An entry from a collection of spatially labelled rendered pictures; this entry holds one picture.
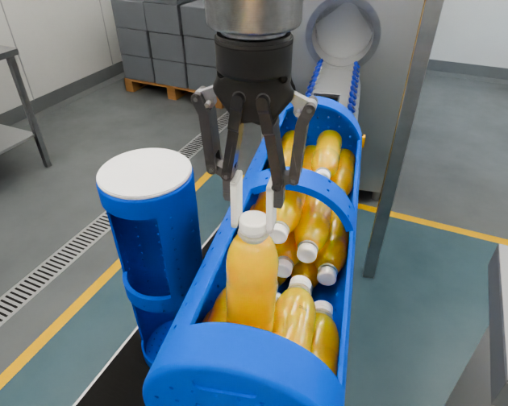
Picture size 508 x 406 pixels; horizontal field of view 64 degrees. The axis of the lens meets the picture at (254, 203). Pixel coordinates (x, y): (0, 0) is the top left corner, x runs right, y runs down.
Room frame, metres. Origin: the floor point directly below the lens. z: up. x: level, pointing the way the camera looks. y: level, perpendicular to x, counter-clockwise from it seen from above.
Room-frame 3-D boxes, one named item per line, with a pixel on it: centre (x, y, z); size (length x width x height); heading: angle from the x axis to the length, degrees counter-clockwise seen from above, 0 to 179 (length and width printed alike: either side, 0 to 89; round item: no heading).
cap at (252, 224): (0.40, 0.00, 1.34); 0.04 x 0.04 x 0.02
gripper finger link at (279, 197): (0.39, -0.04, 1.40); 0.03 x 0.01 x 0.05; 76
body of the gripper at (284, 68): (0.40, 0.00, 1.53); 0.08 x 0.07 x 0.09; 76
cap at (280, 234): (0.60, -0.05, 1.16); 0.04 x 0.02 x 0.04; 76
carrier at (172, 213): (1.03, 0.33, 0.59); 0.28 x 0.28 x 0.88
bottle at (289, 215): (0.70, -0.07, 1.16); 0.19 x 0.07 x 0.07; 166
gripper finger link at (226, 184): (0.41, 0.04, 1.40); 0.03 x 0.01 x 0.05; 76
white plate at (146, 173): (1.03, 0.33, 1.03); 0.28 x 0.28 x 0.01
